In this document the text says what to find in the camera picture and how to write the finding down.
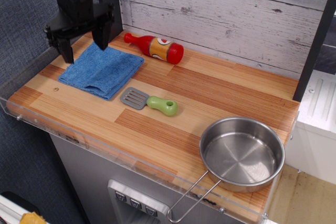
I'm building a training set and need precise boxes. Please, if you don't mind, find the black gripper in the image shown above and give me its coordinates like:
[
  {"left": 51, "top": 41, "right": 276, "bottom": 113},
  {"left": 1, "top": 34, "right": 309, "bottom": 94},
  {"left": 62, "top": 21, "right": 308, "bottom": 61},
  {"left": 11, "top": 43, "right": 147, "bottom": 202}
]
[{"left": 44, "top": 0, "right": 114, "bottom": 63}]

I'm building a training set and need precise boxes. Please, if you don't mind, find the blue cloth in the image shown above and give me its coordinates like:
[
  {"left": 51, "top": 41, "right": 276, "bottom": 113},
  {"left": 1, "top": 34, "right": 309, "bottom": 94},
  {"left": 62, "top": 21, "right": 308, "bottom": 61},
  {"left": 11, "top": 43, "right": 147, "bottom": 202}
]
[{"left": 58, "top": 42, "right": 144, "bottom": 100}]

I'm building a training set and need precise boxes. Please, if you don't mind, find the grey spatula green handle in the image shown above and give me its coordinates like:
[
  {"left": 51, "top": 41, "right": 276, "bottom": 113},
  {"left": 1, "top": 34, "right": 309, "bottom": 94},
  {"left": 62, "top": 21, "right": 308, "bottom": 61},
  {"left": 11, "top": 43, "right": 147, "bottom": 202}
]
[{"left": 120, "top": 87, "right": 178, "bottom": 116}]

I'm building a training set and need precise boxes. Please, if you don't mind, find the stainless steel pan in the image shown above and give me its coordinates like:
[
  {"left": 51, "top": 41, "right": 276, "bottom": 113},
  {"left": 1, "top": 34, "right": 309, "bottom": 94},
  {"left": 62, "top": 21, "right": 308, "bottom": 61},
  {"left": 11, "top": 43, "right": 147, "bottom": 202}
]
[{"left": 166, "top": 116, "right": 285, "bottom": 223}]

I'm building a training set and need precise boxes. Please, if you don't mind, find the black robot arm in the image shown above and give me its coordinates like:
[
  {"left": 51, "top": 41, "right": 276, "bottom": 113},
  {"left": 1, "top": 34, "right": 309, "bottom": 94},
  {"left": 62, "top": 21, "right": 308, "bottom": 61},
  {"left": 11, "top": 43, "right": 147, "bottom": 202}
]
[{"left": 44, "top": 0, "right": 114, "bottom": 63}]

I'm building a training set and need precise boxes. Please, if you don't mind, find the red toy sauce bottle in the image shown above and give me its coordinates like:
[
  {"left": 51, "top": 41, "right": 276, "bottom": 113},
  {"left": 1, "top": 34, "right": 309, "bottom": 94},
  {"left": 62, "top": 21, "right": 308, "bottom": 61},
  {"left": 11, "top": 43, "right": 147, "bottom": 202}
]
[{"left": 124, "top": 33, "right": 184, "bottom": 65}]

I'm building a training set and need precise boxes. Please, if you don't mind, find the grey toy kitchen cabinet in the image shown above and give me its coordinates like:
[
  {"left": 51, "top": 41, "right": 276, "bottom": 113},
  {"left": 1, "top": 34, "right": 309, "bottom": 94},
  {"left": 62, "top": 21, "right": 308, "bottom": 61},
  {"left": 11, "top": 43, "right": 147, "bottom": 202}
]
[{"left": 51, "top": 135, "right": 266, "bottom": 223}]

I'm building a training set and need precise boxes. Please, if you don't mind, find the silver button control panel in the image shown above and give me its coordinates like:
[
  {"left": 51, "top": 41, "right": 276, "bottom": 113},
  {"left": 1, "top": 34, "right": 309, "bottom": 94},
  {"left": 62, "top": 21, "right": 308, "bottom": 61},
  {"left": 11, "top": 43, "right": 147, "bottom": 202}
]
[{"left": 108, "top": 179, "right": 169, "bottom": 223}]

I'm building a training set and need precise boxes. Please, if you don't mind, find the clear acrylic table guard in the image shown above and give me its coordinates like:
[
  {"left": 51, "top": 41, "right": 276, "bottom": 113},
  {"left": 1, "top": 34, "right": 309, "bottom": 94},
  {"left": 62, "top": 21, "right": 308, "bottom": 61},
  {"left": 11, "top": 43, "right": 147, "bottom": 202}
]
[{"left": 7, "top": 35, "right": 299, "bottom": 223}]

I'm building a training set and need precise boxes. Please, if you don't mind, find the white ribbed cabinet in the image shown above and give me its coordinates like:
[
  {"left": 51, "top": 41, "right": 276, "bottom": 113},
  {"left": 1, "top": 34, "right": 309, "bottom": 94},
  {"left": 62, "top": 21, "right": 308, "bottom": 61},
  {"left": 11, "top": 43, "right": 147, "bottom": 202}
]
[{"left": 285, "top": 70, "right": 335, "bottom": 184}]

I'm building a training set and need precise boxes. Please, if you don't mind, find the dark grey left post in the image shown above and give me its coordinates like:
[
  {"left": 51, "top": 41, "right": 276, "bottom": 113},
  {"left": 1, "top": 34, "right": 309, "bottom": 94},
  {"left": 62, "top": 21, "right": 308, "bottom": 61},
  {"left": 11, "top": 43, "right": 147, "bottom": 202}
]
[{"left": 93, "top": 0, "right": 123, "bottom": 43}]

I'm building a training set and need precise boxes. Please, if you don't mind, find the dark grey post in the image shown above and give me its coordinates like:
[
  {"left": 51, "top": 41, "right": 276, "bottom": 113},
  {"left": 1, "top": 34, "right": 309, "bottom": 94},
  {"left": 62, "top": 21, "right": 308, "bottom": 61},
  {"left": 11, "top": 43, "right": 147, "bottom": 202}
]
[
  {"left": 292, "top": 0, "right": 335, "bottom": 102},
  {"left": 93, "top": 0, "right": 123, "bottom": 43}
]

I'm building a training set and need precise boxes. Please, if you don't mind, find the dark grey right post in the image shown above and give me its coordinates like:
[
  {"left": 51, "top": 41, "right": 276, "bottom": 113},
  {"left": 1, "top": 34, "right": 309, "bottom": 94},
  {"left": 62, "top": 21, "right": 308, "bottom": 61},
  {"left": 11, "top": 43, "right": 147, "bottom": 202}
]
[{"left": 292, "top": 0, "right": 335, "bottom": 102}]

